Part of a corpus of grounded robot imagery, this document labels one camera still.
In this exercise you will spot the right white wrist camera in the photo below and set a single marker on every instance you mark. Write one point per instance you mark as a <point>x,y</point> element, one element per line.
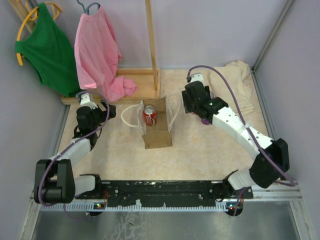
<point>197,77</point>

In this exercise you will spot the grey clothes hanger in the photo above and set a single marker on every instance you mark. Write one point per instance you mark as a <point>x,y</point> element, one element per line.
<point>86,9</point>

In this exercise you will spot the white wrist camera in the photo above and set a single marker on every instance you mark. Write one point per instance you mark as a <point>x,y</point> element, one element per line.
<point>197,77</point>
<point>85,100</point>

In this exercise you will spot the wooden clothes rack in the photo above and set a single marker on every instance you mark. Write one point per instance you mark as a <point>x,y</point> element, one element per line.
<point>148,80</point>

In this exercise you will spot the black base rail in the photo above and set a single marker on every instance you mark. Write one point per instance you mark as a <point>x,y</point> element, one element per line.
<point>165,195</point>

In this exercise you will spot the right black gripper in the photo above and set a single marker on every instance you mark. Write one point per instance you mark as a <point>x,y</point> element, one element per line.
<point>188,107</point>

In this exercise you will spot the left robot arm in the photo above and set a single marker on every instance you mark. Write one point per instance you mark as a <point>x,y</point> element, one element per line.
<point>54,178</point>

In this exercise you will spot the beige folded cloth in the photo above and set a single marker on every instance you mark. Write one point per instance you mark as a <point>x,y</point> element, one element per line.
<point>235,73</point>

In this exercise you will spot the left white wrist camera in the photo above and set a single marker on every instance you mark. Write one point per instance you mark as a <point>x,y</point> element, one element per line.
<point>85,100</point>

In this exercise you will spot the aluminium frame rail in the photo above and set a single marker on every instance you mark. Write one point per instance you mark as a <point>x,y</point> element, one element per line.
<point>275,193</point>

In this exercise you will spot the pink t-shirt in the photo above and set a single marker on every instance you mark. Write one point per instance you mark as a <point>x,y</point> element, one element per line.
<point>97,56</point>

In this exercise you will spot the green tank top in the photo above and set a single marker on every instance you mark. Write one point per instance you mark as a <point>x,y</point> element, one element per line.
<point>50,53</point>

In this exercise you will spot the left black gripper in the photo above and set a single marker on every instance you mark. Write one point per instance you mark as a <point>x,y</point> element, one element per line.
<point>106,115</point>

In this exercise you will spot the red soda can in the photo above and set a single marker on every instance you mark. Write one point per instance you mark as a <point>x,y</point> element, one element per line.
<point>150,116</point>

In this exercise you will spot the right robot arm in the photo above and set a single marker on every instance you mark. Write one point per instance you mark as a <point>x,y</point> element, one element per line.
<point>270,157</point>

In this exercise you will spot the purple Fanta can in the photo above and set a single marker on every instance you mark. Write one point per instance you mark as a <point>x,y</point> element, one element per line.
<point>205,122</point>

